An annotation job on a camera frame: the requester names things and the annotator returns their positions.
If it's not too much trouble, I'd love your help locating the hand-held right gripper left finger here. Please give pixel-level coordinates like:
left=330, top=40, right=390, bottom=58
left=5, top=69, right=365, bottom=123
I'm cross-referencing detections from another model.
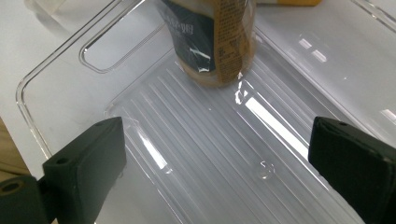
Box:
left=38, top=116, right=127, bottom=224

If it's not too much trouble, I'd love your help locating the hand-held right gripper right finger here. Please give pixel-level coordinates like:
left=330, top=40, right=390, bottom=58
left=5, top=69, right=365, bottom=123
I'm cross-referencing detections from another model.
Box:
left=307, top=116, right=396, bottom=224

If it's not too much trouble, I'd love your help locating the clear plastic tray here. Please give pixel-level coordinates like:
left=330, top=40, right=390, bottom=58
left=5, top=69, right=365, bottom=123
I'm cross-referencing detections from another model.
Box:
left=15, top=0, right=396, bottom=224

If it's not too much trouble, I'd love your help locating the orange drink bottle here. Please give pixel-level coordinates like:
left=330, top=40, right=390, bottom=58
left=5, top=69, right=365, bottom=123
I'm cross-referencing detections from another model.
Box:
left=154, top=0, right=258, bottom=89

